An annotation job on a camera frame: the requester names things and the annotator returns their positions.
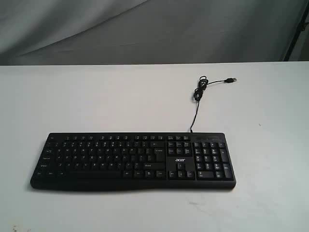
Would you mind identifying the black USB cable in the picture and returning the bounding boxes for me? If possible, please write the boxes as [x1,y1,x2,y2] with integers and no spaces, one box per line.
[189,75,238,133]

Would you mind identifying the black stand pole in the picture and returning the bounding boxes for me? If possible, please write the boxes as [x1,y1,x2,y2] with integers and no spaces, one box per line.
[283,1,309,61]

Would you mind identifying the black acer keyboard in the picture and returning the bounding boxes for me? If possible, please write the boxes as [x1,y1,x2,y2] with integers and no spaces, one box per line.
[30,132,236,191]

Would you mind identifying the grey backdrop cloth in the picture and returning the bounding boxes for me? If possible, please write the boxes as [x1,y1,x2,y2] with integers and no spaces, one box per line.
[0,0,307,65]

